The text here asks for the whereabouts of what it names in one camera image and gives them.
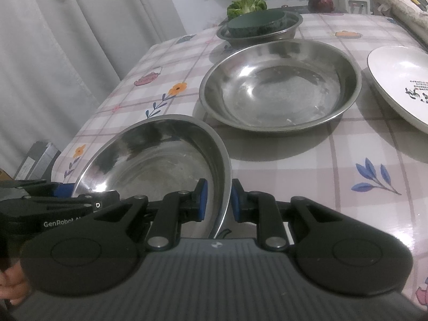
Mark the grey metal box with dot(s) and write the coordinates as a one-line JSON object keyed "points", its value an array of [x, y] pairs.
{"points": [[36, 160]]}

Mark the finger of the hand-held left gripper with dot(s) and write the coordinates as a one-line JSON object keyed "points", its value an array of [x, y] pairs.
{"points": [[67, 200], [63, 189]]}

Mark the white curtain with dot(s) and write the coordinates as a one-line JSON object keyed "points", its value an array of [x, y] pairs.
{"points": [[67, 40]]}

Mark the person's left hand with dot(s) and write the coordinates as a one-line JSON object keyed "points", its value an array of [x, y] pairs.
{"points": [[15, 282]]}

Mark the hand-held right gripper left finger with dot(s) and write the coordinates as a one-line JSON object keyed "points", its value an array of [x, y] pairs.
{"points": [[202, 200]]}

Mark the red onion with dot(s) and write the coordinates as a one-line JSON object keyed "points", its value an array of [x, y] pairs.
{"points": [[321, 2]]}

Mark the large deep steel plate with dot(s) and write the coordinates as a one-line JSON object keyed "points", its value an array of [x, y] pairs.
{"points": [[281, 93]]}

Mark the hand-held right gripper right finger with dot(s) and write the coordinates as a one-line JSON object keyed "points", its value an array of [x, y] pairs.
{"points": [[236, 202]]}

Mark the wide steel bowl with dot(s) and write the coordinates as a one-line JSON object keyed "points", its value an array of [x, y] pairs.
{"points": [[267, 37]]}

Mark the napa cabbage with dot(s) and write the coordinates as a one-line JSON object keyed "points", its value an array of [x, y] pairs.
{"points": [[247, 6]]}

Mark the green ceramic bowl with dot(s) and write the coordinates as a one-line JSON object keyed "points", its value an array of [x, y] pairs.
{"points": [[254, 23]]}

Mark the white printed ceramic plate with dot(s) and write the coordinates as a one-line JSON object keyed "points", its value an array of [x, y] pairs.
{"points": [[394, 73]]}

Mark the shallow steel plate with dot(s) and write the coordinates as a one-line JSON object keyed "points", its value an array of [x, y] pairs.
{"points": [[150, 164]]}

